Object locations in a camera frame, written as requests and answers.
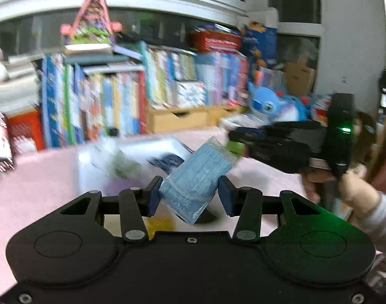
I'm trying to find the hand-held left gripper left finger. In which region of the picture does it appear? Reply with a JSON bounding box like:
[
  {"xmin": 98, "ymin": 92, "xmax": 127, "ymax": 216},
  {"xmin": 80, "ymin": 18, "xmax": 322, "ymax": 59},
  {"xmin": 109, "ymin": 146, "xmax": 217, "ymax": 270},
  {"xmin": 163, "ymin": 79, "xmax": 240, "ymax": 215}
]
[{"xmin": 58, "ymin": 176, "xmax": 164, "ymax": 244}]

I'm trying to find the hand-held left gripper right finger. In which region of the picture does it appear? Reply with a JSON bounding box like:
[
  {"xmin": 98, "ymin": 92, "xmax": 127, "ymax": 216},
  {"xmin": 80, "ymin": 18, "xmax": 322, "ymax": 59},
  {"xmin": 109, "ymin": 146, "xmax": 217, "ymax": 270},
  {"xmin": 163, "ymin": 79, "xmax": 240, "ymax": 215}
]
[{"xmin": 218, "ymin": 175, "xmax": 324, "ymax": 244}]

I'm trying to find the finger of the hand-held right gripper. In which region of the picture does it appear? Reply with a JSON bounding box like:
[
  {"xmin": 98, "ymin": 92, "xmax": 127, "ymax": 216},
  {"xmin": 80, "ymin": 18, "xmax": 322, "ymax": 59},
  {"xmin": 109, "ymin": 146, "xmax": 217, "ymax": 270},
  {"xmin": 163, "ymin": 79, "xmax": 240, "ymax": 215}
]
[
  {"xmin": 228, "ymin": 120, "xmax": 323, "ymax": 144},
  {"xmin": 243, "ymin": 141, "xmax": 311, "ymax": 175}
]

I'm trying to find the blue face mask pack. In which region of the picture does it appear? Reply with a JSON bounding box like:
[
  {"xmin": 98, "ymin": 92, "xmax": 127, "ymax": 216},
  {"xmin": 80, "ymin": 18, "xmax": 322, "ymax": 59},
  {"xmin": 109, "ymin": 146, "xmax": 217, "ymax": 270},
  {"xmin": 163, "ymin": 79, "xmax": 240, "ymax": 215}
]
[{"xmin": 158, "ymin": 136, "xmax": 240, "ymax": 225}]

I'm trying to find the blue floral cloth pouch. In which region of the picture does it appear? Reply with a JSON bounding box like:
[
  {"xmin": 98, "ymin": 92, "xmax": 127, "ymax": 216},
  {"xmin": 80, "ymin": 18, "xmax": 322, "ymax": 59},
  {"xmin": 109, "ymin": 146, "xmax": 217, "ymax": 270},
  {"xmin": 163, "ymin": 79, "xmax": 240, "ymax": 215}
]
[{"xmin": 146, "ymin": 153, "xmax": 185, "ymax": 169}]

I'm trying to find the green microfibre cloth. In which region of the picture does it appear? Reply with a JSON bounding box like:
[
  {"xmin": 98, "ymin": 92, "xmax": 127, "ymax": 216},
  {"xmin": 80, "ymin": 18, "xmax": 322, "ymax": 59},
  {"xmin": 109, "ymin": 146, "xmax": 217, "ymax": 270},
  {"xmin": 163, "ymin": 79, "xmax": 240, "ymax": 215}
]
[{"xmin": 225, "ymin": 140, "xmax": 247, "ymax": 158}]

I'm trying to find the white storage box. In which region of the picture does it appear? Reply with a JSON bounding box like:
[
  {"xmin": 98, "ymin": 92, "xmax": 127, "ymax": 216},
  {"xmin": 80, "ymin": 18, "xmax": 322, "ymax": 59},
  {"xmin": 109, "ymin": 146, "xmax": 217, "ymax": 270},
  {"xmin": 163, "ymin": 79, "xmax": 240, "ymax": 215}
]
[{"xmin": 76, "ymin": 135, "xmax": 196, "ymax": 201}]

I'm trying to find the person's right forearm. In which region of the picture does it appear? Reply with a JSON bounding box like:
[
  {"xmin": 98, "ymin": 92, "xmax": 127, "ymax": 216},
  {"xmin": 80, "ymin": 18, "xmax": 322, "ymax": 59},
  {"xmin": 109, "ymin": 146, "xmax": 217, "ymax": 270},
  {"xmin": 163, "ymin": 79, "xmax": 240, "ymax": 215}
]
[{"xmin": 348, "ymin": 191, "xmax": 386, "ymax": 262}]

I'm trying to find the person's right hand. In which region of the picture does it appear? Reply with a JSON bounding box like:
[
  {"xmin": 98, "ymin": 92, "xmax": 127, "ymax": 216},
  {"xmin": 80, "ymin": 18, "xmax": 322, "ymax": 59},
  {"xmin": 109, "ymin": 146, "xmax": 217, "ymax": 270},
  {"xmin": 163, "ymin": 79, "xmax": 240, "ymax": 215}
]
[{"xmin": 302, "ymin": 164, "xmax": 381, "ymax": 223}]

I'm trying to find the blue alien plush toy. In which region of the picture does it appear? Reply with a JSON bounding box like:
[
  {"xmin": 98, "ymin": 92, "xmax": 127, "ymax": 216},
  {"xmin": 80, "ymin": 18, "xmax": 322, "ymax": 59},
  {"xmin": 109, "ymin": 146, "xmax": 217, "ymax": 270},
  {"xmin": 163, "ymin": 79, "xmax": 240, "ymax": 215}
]
[{"xmin": 246, "ymin": 82, "xmax": 308, "ymax": 125}]

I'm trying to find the yellow mesh sponge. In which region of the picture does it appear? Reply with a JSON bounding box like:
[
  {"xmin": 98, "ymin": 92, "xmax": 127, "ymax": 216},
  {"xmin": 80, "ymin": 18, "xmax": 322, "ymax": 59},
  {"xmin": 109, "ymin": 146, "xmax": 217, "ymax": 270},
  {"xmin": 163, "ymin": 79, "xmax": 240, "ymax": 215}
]
[{"xmin": 142, "ymin": 216, "xmax": 177, "ymax": 240}]

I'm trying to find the blue cat plush toy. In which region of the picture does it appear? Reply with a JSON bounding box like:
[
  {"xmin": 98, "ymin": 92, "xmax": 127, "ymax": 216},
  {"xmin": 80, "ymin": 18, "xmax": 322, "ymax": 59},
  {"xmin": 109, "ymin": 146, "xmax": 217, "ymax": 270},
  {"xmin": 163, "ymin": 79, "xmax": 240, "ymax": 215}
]
[{"xmin": 310, "ymin": 93, "xmax": 336, "ymax": 125}]

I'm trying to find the brown cardboard box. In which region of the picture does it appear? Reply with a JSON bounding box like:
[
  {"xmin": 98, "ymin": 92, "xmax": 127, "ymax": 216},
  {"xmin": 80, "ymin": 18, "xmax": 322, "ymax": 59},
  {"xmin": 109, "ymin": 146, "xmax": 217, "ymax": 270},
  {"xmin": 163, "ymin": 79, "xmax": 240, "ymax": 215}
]
[{"xmin": 283, "ymin": 61, "xmax": 318, "ymax": 96}]

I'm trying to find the wooden drawer organiser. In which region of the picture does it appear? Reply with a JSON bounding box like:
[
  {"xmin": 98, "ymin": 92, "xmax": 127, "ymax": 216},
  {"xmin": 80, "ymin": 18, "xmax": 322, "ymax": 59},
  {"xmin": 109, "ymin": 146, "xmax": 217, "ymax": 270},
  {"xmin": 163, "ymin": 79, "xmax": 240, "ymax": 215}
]
[{"xmin": 147, "ymin": 104, "xmax": 246, "ymax": 134}]

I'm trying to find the blue cartoon printed box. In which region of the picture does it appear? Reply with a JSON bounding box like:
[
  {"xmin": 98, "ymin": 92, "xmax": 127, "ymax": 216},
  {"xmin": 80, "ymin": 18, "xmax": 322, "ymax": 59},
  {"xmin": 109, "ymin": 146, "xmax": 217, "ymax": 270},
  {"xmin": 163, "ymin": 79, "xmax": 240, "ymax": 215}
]
[{"xmin": 241, "ymin": 22, "xmax": 280, "ymax": 69}]

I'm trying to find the white printed carton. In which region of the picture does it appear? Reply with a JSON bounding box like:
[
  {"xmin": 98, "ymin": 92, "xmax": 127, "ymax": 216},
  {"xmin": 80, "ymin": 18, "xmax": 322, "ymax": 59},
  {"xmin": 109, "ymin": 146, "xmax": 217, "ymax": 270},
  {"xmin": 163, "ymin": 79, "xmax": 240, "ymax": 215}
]
[{"xmin": 175, "ymin": 81, "xmax": 207, "ymax": 108}]

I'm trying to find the row of upright books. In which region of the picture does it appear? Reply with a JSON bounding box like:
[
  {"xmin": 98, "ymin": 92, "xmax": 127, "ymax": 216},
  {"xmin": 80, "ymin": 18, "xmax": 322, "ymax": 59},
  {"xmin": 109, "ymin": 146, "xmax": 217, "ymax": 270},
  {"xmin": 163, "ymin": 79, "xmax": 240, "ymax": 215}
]
[{"xmin": 39, "ymin": 43, "xmax": 287, "ymax": 149}]

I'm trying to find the red plastic basket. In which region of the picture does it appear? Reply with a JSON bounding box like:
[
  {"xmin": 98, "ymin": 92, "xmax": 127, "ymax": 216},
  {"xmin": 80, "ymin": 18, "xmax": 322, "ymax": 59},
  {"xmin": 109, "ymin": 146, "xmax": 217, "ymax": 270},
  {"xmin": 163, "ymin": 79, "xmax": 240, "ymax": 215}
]
[
  {"xmin": 5, "ymin": 110, "xmax": 45, "ymax": 153},
  {"xmin": 189, "ymin": 30, "xmax": 243, "ymax": 53}
]

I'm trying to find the pink tablecloth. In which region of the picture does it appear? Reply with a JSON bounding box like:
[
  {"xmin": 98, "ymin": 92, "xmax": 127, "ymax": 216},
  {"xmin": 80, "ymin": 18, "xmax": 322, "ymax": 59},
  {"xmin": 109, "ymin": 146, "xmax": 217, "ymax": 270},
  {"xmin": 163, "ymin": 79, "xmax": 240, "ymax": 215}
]
[{"xmin": 0, "ymin": 126, "xmax": 384, "ymax": 298}]

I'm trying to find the stack of lying books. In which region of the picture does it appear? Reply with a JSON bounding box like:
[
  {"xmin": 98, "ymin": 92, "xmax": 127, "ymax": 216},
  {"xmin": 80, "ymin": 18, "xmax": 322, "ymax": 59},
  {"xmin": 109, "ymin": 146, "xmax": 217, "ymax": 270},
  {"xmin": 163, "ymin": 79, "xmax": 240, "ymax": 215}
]
[{"xmin": 0, "ymin": 55, "xmax": 42, "ymax": 112}]

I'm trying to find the pink toy house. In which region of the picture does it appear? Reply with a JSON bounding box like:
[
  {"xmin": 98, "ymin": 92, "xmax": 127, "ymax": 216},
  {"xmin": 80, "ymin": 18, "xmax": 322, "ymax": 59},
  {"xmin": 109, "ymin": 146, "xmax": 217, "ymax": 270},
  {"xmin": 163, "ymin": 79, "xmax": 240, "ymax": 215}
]
[{"xmin": 60, "ymin": 0, "xmax": 123, "ymax": 45}]

